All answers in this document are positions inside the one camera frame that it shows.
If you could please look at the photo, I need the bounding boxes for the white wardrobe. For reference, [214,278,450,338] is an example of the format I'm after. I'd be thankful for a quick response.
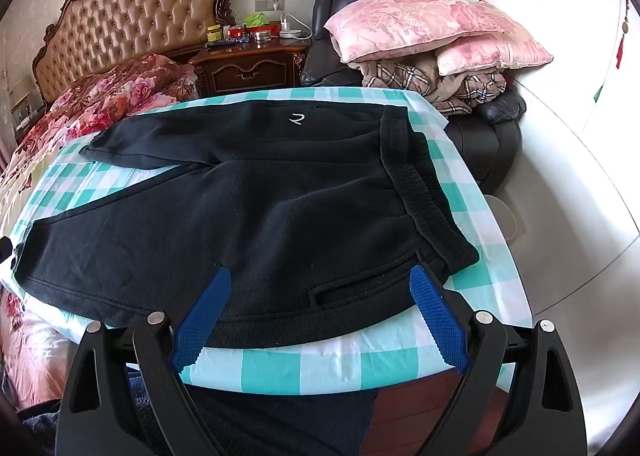
[452,0,640,312]

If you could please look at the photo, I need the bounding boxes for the red floral quilt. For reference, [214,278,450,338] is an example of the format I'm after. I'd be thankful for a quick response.
[0,53,198,412]

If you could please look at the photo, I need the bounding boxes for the beige plaid blanket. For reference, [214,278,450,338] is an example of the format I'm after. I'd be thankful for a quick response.
[356,53,509,117]

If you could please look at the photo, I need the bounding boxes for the black pants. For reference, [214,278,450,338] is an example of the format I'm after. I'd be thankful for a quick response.
[12,103,481,350]

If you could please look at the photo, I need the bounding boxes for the dark wooden nightstand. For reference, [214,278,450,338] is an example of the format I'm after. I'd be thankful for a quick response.
[190,38,312,98]

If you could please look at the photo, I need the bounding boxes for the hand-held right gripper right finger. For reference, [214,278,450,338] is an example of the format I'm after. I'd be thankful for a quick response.
[407,263,589,456]

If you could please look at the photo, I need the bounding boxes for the red hanging tassel ornament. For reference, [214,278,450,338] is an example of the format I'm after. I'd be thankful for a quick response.
[614,0,632,70]

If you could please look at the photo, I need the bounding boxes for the black leather armchair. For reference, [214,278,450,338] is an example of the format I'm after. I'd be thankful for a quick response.
[300,0,527,195]

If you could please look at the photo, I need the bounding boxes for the small pink floral pillow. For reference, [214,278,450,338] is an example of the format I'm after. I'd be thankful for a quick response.
[436,33,554,77]

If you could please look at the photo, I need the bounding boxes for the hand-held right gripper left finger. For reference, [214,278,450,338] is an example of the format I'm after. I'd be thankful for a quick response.
[54,267,233,456]

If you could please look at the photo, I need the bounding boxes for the large pink floral pillow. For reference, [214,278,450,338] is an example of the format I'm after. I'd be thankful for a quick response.
[324,0,524,65]

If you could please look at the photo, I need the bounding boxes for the person's dark clothing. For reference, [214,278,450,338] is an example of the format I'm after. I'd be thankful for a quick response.
[125,370,377,456]

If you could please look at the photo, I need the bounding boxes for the wooden table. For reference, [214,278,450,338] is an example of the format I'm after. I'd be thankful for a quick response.
[369,370,507,456]

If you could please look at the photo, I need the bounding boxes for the tufted leather bed headboard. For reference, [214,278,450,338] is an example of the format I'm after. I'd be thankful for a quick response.
[31,0,236,104]

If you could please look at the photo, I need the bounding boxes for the white charger with cable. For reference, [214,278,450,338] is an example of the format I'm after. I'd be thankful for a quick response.
[278,13,312,41]

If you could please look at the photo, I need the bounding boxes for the teal checkered tablecloth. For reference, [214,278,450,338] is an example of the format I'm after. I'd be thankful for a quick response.
[0,86,534,395]

